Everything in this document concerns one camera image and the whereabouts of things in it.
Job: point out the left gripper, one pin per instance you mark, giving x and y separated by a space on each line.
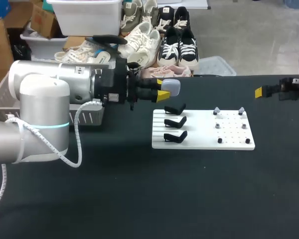
114 84

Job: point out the pale lilac earbud case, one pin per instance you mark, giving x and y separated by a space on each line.
172 87

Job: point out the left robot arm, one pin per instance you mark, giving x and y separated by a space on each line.
40 99

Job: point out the pale lilac earbud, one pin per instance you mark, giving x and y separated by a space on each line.
216 110
241 109

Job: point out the white plate with black stands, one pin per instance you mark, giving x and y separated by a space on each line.
201 134

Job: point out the open brown cardboard box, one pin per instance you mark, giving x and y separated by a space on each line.
43 20

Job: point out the pink shoe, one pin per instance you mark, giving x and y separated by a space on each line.
167 71

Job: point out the white sneaker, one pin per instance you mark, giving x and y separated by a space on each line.
145 52
139 35

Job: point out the black low sneaker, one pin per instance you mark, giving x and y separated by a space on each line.
188 51
168 49

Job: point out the white blue insole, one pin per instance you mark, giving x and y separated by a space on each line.
101 56

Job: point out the black high-top sneaker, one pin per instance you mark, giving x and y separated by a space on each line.
165 18
182 18

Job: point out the olive sneaker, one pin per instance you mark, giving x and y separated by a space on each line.
150 11
130 15

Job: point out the cream sneaker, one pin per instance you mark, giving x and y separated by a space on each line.
73 53

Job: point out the large white plastic bin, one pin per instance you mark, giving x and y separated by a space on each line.
87 17

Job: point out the low white plastic bin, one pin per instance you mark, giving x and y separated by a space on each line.
44 46

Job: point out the grey slotted basket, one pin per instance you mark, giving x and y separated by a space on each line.
2 99

